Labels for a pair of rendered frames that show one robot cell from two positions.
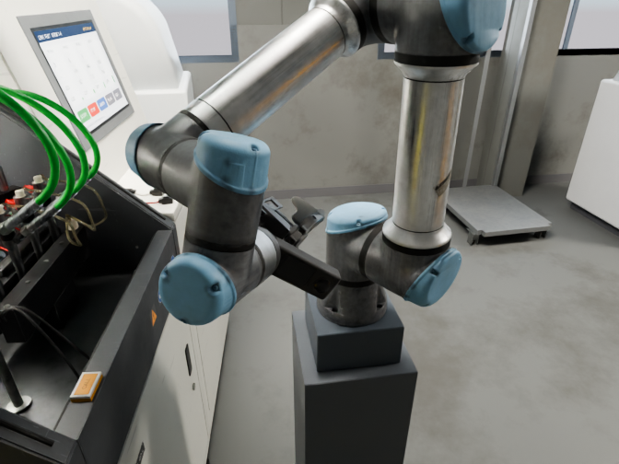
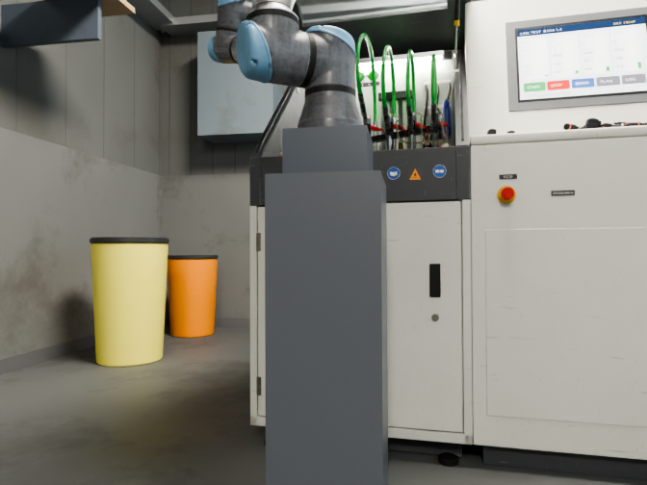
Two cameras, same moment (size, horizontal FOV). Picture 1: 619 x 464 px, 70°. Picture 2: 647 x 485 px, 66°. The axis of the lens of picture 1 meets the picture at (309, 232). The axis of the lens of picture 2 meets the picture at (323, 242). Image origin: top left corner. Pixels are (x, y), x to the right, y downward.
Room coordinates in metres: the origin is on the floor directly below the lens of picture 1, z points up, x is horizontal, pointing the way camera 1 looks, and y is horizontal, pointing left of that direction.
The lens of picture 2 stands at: (1.10, -1.17, 0.64)
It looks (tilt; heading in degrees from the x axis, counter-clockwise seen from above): 1 degrees up; 108
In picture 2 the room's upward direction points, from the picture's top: straight up
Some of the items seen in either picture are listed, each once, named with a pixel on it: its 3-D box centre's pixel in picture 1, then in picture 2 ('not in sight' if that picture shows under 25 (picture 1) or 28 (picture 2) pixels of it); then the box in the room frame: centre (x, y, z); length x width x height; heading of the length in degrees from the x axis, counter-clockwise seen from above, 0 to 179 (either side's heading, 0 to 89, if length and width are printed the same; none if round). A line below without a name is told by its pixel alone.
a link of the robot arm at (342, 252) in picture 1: (357, 238); (327, 63); (0.76, -0.10, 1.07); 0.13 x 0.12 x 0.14; 43
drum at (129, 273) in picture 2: not in sight; (130, 298); (-0.91, 1.30, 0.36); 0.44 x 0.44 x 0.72
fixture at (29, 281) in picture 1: (40, 289); not in sight; (0.82, 0.61, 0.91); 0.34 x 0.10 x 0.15; 3
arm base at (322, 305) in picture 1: (352, 284); (330, 114); (0.77, -0.09, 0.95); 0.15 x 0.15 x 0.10
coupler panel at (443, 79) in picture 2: not in sight; (437, 110); (0.92, 0.88, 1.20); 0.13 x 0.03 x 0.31; 3
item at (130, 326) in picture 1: (135, 333); (354, 178); (0.71, 0.36, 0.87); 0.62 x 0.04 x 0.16; 3
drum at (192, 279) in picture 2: not in sight; (192, 294); (-1.07, 2.20, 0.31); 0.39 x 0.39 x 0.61
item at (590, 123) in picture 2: not in sight; (604, 126); (1.44, 0.50, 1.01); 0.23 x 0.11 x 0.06; 3
